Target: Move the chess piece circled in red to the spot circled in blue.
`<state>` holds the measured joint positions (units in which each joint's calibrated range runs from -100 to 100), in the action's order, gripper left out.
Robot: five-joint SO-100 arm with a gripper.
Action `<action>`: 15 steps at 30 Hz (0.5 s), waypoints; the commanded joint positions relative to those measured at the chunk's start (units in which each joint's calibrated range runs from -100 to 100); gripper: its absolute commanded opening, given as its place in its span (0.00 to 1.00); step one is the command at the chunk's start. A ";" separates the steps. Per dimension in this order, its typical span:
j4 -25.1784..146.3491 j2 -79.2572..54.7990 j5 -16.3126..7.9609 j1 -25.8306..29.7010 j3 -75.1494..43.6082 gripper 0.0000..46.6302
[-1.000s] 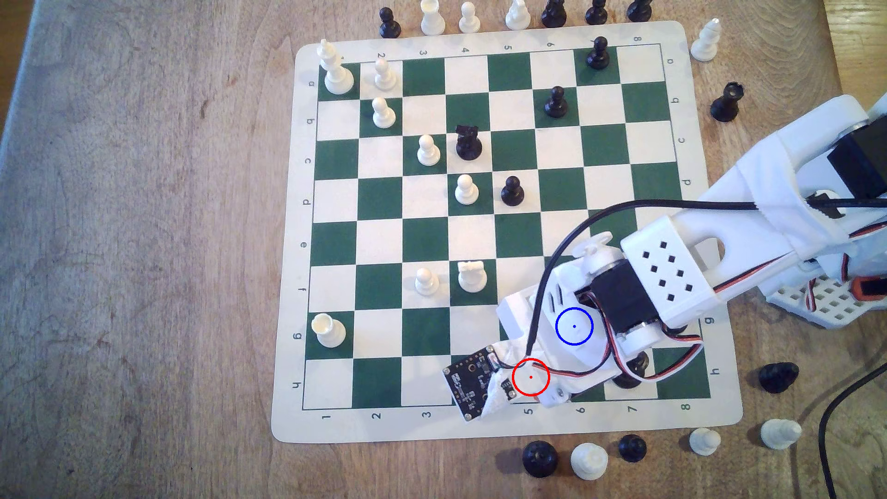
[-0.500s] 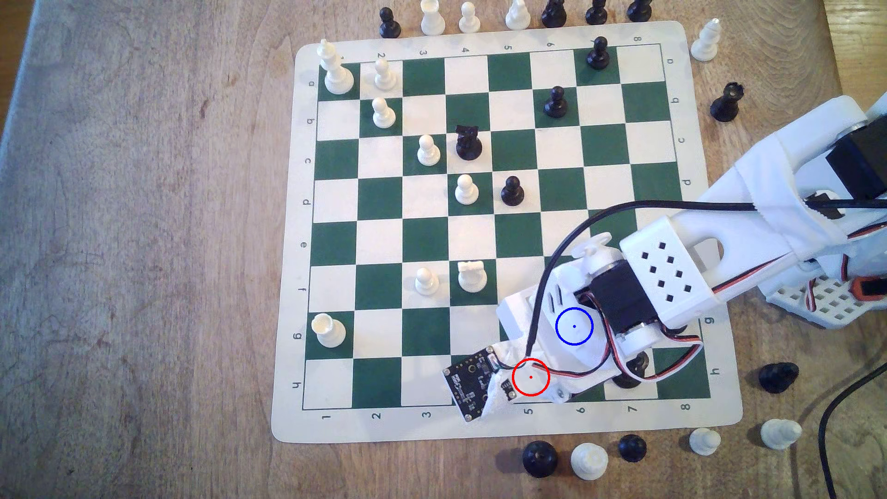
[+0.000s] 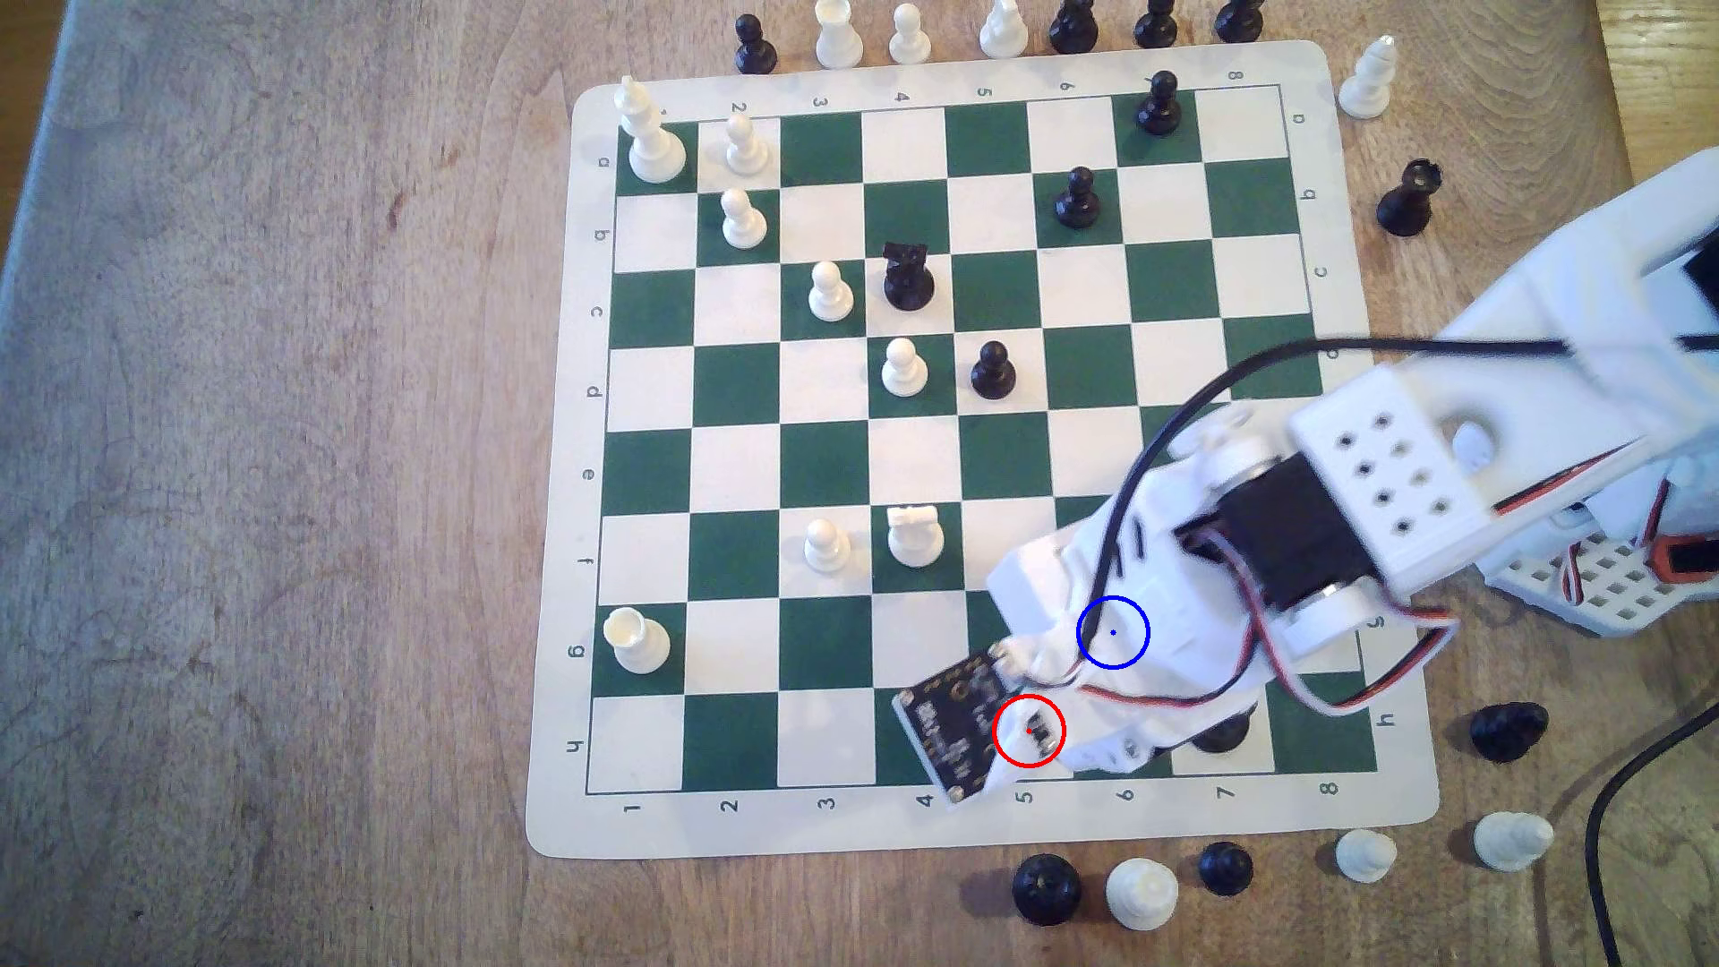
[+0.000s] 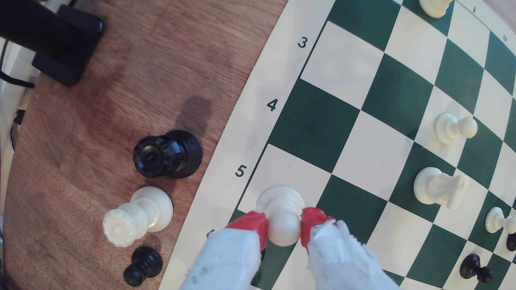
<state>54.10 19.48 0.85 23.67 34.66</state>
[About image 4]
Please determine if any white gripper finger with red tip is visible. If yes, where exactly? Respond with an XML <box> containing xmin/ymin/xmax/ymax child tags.
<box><xmin>179</xmin><ymin>211</ymin><xmax>269</xmax><ymax>290</ymax></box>
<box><xmin>300</xmin><ymin>207</ymin><xmax>400</xmax><ymax>290</ymax></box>

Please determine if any white pawn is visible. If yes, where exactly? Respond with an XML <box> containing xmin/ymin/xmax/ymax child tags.
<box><xmin>434</xmin><ymin>112</ymin><xmax>479</xmax><ymax>146</ymax></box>
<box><xmin>485</xmin><ymin>206</ymin><xmax>516</xmax><ymax>234</ymax></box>
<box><xmin>256</xmin><ymin>184</ymin><xmax>306</xmax><ymax>247</ymax></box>

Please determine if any green and white chess mat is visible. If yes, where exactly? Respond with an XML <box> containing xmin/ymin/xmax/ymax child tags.
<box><xmin>159</xmin><ymin>0</ymin><xmax>516</xmax><ymax>290</ymax></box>

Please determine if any black pawn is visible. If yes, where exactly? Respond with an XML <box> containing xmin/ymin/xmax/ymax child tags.
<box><xmin>460</xmin><ymin>253</ymin><xmax>495</xmax><ymax>284</ymax></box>
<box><xmin>123</xmin><ymin>246</ymin><xmax>163</xmax><ymax>287</ymax></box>

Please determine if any white queen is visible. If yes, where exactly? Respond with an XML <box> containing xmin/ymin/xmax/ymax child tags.
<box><xmin>102</xmin><ymin>186</ymin><xmax>174</xmax><ymax>248</ymax></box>

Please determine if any black queen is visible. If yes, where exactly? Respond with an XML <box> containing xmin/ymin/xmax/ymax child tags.
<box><xmin>133</xmin><ymin>130</ymin><xmax>203</xmax><ymax>179</ymax></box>

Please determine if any white rook f4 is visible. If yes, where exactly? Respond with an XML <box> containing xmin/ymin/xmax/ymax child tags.
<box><xmin>413</xmin><ymin>167</ymin><xmax>468</xmax><ymax>211</ymax></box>

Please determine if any black stand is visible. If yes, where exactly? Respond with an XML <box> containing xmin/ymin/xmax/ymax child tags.
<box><xmin>0</xmin><ymin>0</ymin><xmax>106</xmax><ymax>86</ymax></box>

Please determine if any thin black cable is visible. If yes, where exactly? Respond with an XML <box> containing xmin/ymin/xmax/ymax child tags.
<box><xmin>0</xmin><ymin>38</ymin><xmax>36</xmax><ymax>89</ymax></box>

